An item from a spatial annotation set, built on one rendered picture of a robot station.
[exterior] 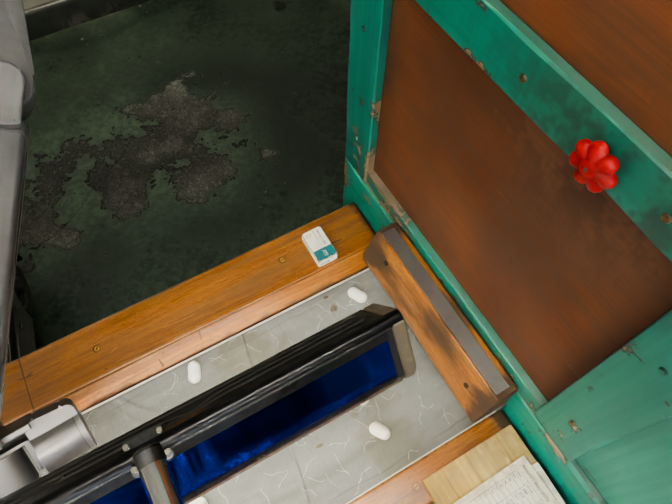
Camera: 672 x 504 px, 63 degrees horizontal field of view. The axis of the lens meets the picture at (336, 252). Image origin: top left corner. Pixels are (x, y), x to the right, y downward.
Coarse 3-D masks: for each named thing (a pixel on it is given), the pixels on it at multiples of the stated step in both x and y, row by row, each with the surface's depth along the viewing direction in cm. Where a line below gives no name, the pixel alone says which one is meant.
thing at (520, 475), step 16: (512, 464) 75; (528, 464) 75; (496, 480) 74; (512, 480) 74; (528, 480) 74; (544, 480) 74; (464, 496) 73; (480, 496) 73; (496, 496) 73; (512, 496) 73; (528, 496) 73; (544, 496) 73; (560, 496) 73
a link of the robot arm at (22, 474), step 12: (12, 444) 64; (24, 444) 64; (0, 456) 63; (12, 456) 63; (24, 456) 65; (36, 456) 65; (0, 468) 62; (12, 468) 63; (24, 468) 64; (0, 480) 62; (12, 480) 63; (24, 480) 64; (0, 492) 62
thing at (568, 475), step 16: (352, 176) 94; (352, 192) 98; (368, 192) 90; (368, 208) 93; (384, 224) 90; (512, 400) 76; (512, 416) 78; (528, 416) 73; (528, 432) 75; (544, 432) 71; (528, 448) 78; (544, 448) 73; (544, 464) 76; (560, 464) 71; (576, 464) 69; (560, 480) 73; (576, 480) 69; (576, 496) 71; (592, 496) 67
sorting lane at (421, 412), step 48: (336, 288) 92; (240, 336) 87; (288, 336) 88; (144, 384) 84; (192, 384) 84; (432, 384) 84; (96, 432) 80; (336, 432) 80; (432, 432) 80; (240, 480) 77; (288, 480) 77; (336, 480) 77; (384, 480) 77
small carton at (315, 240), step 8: (312, 232) 92; (320, 232) 92; (304, 240) 92; (312, 240) 91; (320, 240) 91; (328, 240) 91; (312, 248) 90; (320, 248) 90; (328, 248) 90; (312, 256) 92; (320, 256) 90; (328, 256) 90; (336, 256) 91; (320, 264) 90
